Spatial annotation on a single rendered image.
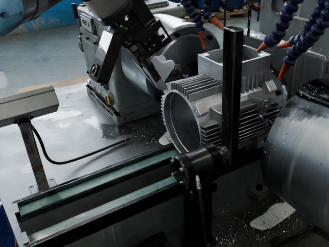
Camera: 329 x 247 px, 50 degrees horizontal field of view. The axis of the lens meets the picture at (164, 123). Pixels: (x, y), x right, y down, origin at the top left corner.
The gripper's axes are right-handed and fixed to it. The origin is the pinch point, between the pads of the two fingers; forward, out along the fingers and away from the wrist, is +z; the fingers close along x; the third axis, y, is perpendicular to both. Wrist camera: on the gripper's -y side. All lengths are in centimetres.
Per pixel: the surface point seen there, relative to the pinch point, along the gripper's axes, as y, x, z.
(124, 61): 2.1, 29.3, 5.1
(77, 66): 2, 329, 126
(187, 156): -7.2, -20.0, 0.9
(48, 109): -21.2, 15.3, -6.7
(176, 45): 13.3, 14.7, 4.1
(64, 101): -21, 69, 21
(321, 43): 35.6, -10.0, 15.9
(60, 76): -20, 311, 114
